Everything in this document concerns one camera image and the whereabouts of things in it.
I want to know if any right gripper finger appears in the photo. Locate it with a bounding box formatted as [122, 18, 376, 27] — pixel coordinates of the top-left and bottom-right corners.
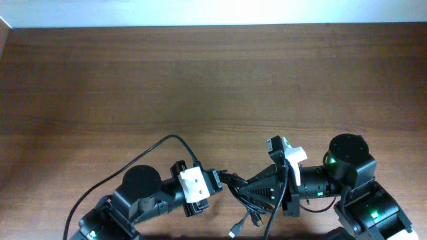
[238, 179, 280, 205]
[248, 164, 277, 183]

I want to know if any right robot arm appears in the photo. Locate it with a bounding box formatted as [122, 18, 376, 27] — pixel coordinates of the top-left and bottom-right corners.
[236, 133, 418, 240]

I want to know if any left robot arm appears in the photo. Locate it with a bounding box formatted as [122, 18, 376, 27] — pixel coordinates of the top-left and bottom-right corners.
[71, 160, 223, 240]

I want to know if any left camera black cable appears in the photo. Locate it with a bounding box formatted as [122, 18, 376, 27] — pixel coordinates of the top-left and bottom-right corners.
[62, 134, 201, 240]

